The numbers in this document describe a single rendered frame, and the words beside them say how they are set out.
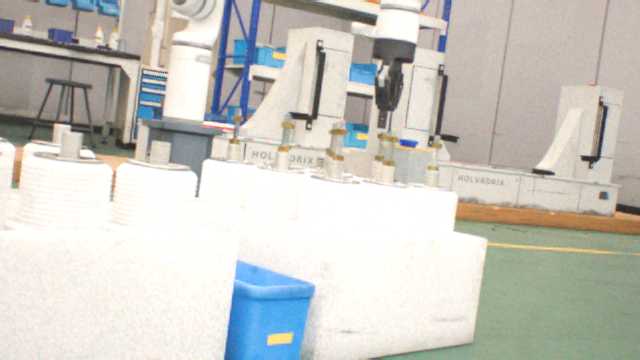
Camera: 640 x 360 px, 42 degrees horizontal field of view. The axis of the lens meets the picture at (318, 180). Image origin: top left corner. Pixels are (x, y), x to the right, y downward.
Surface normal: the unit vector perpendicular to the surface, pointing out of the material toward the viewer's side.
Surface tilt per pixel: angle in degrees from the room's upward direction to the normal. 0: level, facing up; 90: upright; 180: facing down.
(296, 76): 90
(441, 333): 90
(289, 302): 92
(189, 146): 90
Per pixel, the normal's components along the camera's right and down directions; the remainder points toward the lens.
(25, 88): 0.49, 0.11
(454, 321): 0.71, 0.13
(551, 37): -0.86, -0.09
